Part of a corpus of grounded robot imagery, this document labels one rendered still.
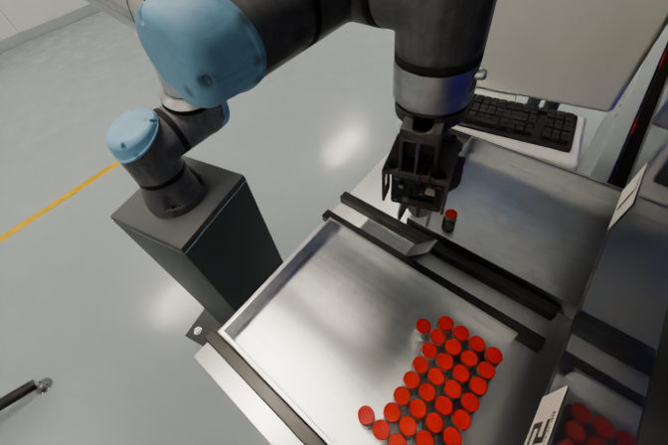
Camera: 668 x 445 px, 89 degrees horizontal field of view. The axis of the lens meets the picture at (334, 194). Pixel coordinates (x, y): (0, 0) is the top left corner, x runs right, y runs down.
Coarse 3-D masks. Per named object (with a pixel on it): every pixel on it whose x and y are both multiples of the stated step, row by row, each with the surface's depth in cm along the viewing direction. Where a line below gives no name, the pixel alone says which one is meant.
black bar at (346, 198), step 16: (352, 208) 67; (368, 208) 65; (384, 224) 63; (400, 224) 61; (416, 240) 60; (448, 256) 56; (464, 256) 56; (480, 272) 54; (496, 288) 53; (512, 288) 52; (528, 304) 51; (544, 304) 50
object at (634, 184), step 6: (642, 168) 46; (642, 174) 45; (636, 180) 46; (630, 186) 47; (636, 186) 44; (624, 192) 49; (630, 192) 46; (636, 192) 43; (624, 198) 47; (630, 198) 44; (618, 204) 48; (624, 204) 45; (630, 204) 42; (618, 210) 46; (624, 210) 44; (618, 216) 45; (612, 222) 46
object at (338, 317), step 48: (336, 240) 63; (288, 288) 58; (336, 288) 57; (384, 288) 56; (432, 288) 53; (240, 336) 53; (288, 336) 53; (336, 336) 52; (384, 336) 51; (480, 336) 50; (288, 384) 48; (336, 384) 48; (384, 384) 47; (336, 432) 44
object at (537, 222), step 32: (480, 160) 72; (512, 160) 69; (480, 192) 67; (512, 192) 66; (544, 192) 65; (576, 192) 64; (608, 192) 61; (416, 224) 60; (480, 224) 62; (512, 224) 61; (544, 224) 60; (576, 224) 60; (608, 224) 59; (480, 256) 54; (512, 256) 57; (544, 256) 57; (576, 256) 56; (544, 288) 50; (576, 288) 53
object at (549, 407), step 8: (552, 392) 33; (560, 392) 31; (544, 400) 34; (552, 400) 32; (560, 400) 30; (544, 408) 33; (552, 408) 31; (536, 416) 34; (544, 416) 32; (552, 416) 30; (544, 424) 31; (552, 424) 29; (536, 432) 32; (544, 440) 29
